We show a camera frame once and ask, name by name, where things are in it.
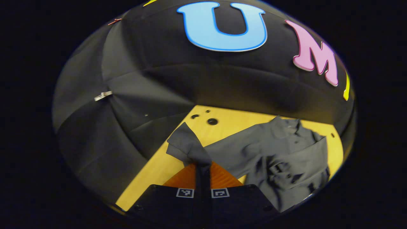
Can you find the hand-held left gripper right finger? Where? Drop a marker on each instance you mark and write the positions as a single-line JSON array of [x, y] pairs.
[[241, 206]]

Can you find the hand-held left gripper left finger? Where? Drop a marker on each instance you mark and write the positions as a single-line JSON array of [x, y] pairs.
[[168, 206]]

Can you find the grey collared shirt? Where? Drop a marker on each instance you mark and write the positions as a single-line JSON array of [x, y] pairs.
[[279, 159]]

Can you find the black backdrop cloth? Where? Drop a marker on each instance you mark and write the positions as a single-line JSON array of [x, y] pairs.
[[159, 79]]

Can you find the small silver clip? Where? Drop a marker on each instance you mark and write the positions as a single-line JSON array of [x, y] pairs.
[[103, 95]]

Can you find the small red clip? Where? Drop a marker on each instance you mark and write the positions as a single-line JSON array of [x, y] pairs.
[[114, 21]]

